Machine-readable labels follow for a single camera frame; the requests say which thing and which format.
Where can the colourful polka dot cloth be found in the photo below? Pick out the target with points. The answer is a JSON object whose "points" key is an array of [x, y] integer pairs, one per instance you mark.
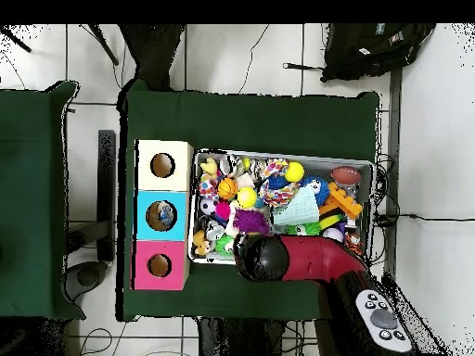
{"points": [[278, 193]]}

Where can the mint green knitted cloth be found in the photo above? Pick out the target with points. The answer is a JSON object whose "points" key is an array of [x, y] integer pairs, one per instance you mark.
{"points": [[298, 211]]}

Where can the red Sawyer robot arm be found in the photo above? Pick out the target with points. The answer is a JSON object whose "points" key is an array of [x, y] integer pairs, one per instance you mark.
{"points": [[326, 259]]}

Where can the wooden box with three holes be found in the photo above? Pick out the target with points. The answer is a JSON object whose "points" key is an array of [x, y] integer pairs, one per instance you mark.
{"points": [[180, 222]]}

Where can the clear mesh bin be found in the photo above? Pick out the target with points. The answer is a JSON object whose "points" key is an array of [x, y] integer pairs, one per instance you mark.
{"points": [[215, 259]]}

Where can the small orange basketball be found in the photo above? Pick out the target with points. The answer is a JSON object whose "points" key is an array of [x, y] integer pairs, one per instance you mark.
{"points": [[228, 188]]}

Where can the purple spiky ball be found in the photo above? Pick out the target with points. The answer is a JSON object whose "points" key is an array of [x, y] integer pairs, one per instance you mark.
{"points": [[251, 221]]}

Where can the dark green table cloth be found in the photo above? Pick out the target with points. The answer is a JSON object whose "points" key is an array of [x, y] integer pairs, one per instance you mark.
{"points": [[245, 119], [37, 185]]}

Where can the blue fuzzy toy with eyes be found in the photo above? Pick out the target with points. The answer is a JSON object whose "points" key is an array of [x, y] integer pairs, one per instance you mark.
{"points": [[322, 189]]}

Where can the white baseball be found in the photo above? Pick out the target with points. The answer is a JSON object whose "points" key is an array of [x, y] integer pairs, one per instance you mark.
{"points": [[333, 233]]}

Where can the orange plastic building block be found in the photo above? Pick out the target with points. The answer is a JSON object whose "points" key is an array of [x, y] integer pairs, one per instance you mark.
{"points": [[343, 202]]}

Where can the small brown football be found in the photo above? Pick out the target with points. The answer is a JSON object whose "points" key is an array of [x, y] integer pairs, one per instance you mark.
{"points": [[346, 176]]}

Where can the black backpack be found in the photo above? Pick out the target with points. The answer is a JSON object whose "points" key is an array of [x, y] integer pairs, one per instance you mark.
{"points": [[371, 52]]}

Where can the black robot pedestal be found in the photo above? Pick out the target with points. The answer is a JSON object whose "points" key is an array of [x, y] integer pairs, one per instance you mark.
{"points": [[237, 341]]}

